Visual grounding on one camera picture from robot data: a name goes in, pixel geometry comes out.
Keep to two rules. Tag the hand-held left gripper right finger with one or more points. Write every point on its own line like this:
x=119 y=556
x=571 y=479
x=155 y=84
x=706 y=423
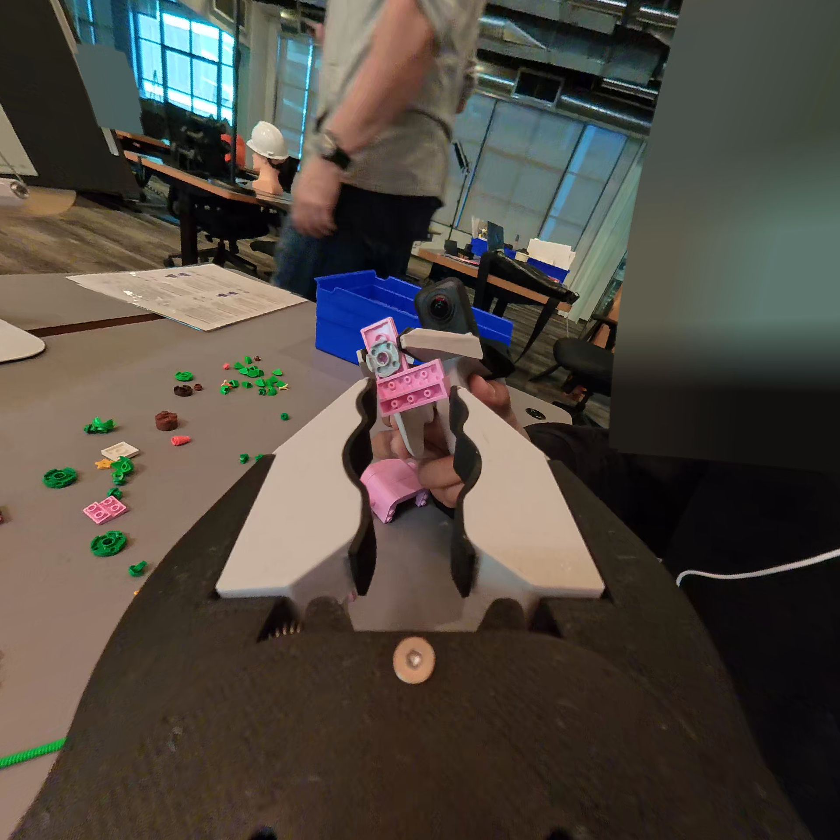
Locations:
x=531 y=525

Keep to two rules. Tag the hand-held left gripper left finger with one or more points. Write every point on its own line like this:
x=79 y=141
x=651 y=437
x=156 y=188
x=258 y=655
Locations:
x=295 y=525

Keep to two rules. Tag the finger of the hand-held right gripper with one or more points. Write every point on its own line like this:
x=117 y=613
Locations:
x=415 y=430
x=443 y=343

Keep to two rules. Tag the pink brick block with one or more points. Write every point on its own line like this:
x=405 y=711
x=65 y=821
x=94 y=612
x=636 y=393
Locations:
x=413 y=387

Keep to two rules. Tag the person's right hand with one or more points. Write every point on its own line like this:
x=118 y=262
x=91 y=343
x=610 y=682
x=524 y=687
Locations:
x=443 y=472

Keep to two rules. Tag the wooden top office desk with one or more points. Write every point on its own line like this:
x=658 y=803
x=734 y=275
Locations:
x=197 y=182
x=453 y=259

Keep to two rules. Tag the pink brick animal body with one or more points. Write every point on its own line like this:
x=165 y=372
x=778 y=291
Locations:
x=394 y=485

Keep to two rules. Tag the open laptop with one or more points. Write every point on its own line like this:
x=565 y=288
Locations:
x=495 y=235

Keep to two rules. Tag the blue plastic bin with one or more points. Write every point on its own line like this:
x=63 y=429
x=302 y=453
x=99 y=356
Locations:
x=348 y=308

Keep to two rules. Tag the black office chair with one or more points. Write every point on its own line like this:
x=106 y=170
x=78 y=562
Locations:
x=584 y=354

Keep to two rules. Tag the black light stand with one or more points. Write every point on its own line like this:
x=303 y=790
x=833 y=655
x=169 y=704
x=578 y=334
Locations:
x=460 y=157

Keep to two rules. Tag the pile of green leaf pieces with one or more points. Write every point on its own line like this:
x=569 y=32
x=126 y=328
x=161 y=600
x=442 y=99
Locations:
x=249 y=371

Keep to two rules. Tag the scattered small green clips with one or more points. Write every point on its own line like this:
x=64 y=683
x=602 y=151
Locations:
x=138 y=568

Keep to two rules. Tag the brown round brick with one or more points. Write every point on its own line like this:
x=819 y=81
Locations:
x=166 y=421

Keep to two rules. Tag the green spiky leaf piece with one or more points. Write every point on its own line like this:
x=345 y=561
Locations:
x=123 y=469
x=100 y=426

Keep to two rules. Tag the pink two-stud plate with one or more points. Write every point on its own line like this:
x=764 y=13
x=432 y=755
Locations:
x=113 y=505
x=97 y=514

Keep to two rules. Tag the white square tile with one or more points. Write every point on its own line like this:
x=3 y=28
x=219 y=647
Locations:
x=120 y=451

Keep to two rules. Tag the paper instruction sheet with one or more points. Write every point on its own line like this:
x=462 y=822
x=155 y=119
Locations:
x=190 y=295

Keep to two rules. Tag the person's black jacket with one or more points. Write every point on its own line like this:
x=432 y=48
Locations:
x=754 y=656

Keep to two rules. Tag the green flexible rod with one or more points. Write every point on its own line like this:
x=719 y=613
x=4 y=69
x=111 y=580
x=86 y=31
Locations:
x=33 y=753

